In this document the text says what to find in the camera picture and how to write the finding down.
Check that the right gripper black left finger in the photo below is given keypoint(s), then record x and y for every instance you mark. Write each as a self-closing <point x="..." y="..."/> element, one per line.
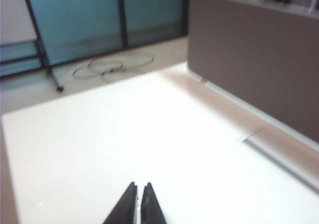
<point x="124" y="206"/>

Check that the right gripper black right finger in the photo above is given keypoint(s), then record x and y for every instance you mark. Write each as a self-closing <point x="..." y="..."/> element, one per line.
<point x="150" y="206"/>

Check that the brown desk partition panel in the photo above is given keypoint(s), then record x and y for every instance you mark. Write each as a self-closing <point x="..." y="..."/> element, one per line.
<point x="261" y="59"/>

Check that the black wheeled stand frame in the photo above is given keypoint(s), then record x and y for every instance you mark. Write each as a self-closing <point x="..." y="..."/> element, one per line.
<point x="41" y="47"/>

